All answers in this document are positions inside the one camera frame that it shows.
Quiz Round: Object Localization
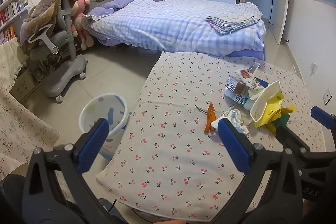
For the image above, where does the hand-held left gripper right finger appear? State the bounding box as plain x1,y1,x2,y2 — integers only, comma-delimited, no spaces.
207,117,305,224

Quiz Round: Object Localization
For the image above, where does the brown fleece blanket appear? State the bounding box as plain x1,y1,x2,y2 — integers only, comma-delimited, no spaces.
20,0,80,54

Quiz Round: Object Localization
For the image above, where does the bed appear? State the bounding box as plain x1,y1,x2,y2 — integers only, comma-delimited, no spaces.
79,0,266,62

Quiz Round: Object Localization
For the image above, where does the green wrapper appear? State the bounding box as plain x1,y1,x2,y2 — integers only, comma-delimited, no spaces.
273,112,291,128

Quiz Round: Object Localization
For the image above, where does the light blue drink carton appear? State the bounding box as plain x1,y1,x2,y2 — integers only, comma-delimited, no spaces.
226,74,248,94

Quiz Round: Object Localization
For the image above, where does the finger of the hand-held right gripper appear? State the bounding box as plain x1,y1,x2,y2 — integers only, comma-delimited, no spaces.
274,125,311,160
310,106,336,136

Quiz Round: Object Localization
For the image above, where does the white spotted trash bin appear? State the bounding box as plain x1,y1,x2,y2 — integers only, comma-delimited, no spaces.
79,93,130,161

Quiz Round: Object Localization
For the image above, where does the white red snack wrapper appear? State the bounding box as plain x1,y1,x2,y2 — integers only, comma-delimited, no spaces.
234,67,263,89

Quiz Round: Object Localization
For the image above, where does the pink plush toy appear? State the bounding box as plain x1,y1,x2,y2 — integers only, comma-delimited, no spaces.
71,0,94,51

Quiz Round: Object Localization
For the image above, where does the grey swivel chair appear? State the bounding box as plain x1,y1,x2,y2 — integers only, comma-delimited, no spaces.
22,0,87,102

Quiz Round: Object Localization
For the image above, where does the yellow packaging bag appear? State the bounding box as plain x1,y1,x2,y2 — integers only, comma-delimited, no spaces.
249,82,298,128

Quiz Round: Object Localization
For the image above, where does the blue checked quilt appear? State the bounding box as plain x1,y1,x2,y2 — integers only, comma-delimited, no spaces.
81,0,265,58

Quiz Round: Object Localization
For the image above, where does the beige floral cloth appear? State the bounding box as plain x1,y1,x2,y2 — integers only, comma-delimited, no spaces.
0,80,61,182

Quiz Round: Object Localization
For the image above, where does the cream lace cloth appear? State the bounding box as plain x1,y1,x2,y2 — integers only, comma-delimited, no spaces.
0,38,28,93

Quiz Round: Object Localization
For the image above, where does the folded checked cloth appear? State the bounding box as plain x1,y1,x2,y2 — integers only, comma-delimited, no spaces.
205,15,261,36

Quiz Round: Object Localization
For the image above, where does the white plastic bottle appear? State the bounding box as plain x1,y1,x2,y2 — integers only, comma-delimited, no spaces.
224,88,256,110

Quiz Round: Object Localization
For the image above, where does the crumpled white tissue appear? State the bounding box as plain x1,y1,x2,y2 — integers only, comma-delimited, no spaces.
211,107,248,135

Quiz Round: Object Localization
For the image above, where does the orange peel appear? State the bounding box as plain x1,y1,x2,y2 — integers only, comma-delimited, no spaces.
204,103,217,132

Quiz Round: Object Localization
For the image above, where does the cherry print tablecloth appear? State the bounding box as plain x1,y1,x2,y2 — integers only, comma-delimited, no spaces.
96,51,327,222

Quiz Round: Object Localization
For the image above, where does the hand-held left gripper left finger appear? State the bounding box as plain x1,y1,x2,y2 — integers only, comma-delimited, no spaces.
22,118,111,224

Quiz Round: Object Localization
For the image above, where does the cardboard box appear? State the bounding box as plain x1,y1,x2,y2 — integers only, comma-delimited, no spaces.
10,69,36,101

